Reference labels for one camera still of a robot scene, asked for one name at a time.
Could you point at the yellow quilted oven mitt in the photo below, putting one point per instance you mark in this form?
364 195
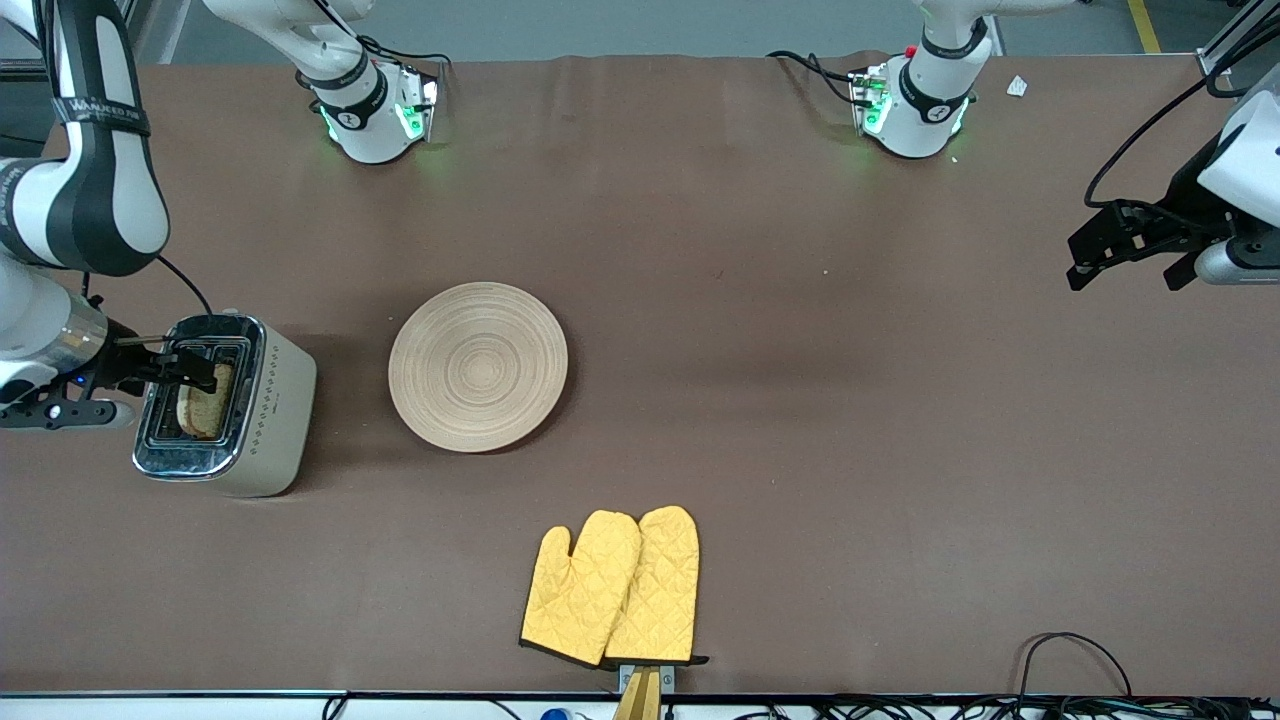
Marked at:
665 580
580 590

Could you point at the small metal bracket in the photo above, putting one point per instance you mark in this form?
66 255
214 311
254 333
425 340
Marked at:
668 680

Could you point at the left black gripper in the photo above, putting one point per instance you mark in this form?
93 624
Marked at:
1178 207

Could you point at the brown toast slice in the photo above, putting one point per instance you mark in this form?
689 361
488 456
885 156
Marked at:
205 412

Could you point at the aluminium frame profile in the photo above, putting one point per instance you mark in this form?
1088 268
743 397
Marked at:
1225 45
160 30

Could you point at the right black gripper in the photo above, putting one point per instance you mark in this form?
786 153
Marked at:
112 366

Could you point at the left arm base control box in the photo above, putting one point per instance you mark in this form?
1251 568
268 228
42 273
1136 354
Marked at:
868 100

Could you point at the round wooden plate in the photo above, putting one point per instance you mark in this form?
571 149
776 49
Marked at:
478 368

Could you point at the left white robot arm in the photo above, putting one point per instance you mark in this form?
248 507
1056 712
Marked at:
930 100

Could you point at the chrome and cream toaster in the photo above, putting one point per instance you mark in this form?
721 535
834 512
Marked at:
270 420

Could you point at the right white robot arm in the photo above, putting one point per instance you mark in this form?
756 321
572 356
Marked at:
100 200

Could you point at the right arm base control box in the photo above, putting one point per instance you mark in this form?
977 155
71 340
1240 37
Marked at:
420 100

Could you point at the white paper scrap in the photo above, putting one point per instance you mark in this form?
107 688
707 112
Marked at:
1018 86

